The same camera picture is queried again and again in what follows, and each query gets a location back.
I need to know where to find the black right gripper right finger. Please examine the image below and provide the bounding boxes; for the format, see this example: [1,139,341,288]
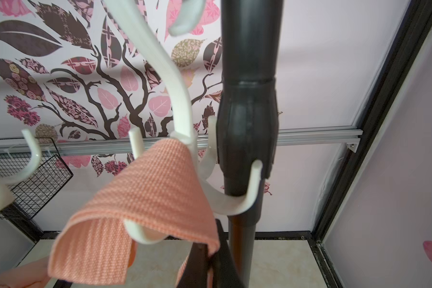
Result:
[211,219,244,288]

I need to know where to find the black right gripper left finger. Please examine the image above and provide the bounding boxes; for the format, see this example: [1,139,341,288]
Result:
[177,243,210,288]

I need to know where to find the pink fanny pack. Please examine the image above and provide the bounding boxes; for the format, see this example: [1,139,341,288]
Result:
[0,138,221,288]

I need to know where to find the white hook right end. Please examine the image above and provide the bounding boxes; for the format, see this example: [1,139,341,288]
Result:
[103,1,263,245]

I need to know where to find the dark grey clothes rack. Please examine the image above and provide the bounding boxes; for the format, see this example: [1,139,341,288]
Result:
[217,1,283,285]

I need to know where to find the black wire basket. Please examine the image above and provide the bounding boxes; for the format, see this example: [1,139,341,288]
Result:
[0,137,73,220]

